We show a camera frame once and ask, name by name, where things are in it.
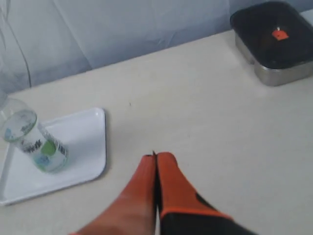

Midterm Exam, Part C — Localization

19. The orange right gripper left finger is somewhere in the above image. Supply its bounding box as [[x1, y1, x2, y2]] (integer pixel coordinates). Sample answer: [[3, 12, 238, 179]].
[[74, 154, 157, 235]]

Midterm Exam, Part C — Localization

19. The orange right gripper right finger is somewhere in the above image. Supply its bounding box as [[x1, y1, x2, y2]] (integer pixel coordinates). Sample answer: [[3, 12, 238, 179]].
[[156, 152, 254, 235]]

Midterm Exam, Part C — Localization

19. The clear plastic lime drink bottle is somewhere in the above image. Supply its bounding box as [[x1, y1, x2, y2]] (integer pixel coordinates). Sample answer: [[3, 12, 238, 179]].
[[0, 98, 68, 173]]

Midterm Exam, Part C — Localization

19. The white rectangular plastic tray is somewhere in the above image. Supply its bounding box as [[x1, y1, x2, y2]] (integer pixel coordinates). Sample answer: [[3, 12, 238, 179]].
[[0, 108, 107, 205]]

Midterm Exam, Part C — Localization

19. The grey-blue wrinkled backdrop cloth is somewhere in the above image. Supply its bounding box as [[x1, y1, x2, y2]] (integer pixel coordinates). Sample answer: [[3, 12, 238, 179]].
[[0, 0, 313, 96]]

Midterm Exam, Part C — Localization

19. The steel lunch box dark lid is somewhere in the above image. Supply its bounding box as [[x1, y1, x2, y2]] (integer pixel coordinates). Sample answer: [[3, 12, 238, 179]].
[[230, 0, 313, 87]]

